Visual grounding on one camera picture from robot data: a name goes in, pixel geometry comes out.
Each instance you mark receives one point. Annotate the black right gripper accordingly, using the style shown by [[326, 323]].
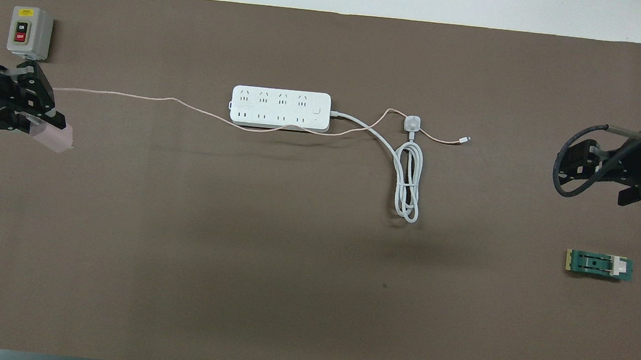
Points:
[[626, 166]]

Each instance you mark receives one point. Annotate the pink charger adapter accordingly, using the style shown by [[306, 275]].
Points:
[[56, 138]]

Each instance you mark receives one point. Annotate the white power strip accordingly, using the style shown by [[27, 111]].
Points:
[[280, 108]]

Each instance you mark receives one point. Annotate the green circuit board clip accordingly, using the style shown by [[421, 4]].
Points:
[[594, 265]]

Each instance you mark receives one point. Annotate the brown table mat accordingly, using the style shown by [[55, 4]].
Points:
[[288, 287]]

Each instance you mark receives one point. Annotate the grey on-off switch box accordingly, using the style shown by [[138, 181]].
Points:
[[29, 32]]

